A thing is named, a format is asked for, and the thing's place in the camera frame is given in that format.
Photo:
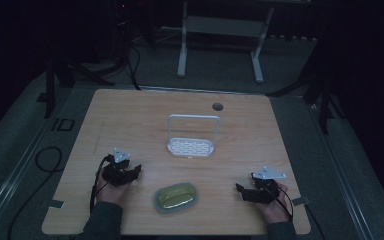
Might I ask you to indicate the yellow soap bar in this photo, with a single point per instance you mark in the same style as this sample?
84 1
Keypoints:
175 196

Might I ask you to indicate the person's right hand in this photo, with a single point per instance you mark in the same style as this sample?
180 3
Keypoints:
275 210

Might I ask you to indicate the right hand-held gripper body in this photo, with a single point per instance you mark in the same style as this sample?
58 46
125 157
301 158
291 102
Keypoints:
265 186

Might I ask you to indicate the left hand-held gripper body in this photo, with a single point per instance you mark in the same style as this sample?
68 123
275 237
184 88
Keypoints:
116 171

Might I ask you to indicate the white metal stand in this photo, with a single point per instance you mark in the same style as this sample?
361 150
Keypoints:
220 28

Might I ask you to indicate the black tripod stand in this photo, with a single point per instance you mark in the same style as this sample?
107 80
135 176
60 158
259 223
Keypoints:
316 90
63 76

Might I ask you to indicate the person's left hand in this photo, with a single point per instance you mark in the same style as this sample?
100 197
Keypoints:
111 195

